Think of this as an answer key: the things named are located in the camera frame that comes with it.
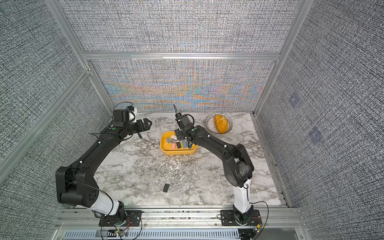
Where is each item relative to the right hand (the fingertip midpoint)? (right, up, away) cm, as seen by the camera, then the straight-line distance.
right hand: (182, 126), depth 90 cm
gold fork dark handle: (-31, -6, +16) cm, 36 cm away
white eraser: (-6, -7, +10) cm, 14 cm away
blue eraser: (+1, -12, +10) cm, 16 cm away
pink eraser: (-6, -13, +10) cm, 18 cm away
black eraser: (-9, -35, -7) cm, 37 cm away
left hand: (-20, +2, -4) cm, 20 cm away
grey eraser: (-10, -10, +13) cm, 19 cm away
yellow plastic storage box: (-10, -15, +8) cm, 20 cm away
